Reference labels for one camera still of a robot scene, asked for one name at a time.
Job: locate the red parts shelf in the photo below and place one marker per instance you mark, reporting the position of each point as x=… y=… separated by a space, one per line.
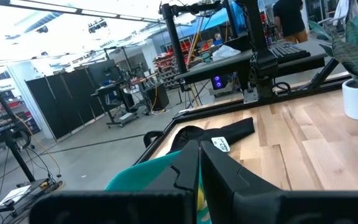
x=166 y=65

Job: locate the black vertical post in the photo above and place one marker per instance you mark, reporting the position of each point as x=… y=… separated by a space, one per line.
x=174 y=40

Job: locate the black aluminium table frame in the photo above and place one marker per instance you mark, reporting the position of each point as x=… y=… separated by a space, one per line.
x=216 y=109

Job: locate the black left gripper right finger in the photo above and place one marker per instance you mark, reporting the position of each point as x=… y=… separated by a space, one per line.
x=244 y=202

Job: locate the black folding partition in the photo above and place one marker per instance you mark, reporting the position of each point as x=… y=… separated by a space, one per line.
x=64 y=102

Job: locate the grey keyboard desk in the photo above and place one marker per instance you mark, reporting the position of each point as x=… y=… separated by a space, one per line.
x=306 y=60

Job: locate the black cloth with white tag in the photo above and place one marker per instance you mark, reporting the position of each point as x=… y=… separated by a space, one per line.
x=228 y=132

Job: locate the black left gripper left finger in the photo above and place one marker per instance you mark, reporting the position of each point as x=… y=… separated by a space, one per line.
x=166 y=205

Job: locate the black overhead light bar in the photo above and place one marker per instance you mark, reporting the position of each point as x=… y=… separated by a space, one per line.
x=110 y=15

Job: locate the backlit computer keyboard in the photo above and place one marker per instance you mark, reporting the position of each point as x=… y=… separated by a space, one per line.
x=287 y=51

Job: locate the person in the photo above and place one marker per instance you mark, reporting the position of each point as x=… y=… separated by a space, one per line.
x=289 y=18

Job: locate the white cloth on desk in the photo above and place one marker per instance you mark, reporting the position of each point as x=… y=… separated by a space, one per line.
x=225 y=52

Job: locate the computer case with purple fans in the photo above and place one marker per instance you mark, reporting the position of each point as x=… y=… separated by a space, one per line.
x=217 y=81

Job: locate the blue canopy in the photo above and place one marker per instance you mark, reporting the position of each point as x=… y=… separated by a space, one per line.
x=216 y=18

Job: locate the black wheeled cart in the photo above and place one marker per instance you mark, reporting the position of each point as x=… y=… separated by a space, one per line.
x=110 y=90

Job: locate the black tripod stand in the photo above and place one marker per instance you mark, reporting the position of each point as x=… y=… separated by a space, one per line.
x=14 y=146

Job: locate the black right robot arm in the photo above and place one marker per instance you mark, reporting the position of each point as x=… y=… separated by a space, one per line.
x=264 y=68

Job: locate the teal basket with orange rim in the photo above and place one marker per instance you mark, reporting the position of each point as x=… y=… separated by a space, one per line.
x=141 y=174

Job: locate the black box on floor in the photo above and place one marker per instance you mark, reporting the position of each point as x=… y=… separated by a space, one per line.
x=157 y=98

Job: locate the yellow toy lemon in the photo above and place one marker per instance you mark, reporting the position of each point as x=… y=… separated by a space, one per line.
x=200 y=199

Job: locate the grey desk with post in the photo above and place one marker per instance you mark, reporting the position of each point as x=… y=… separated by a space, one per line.
x=216 y=67

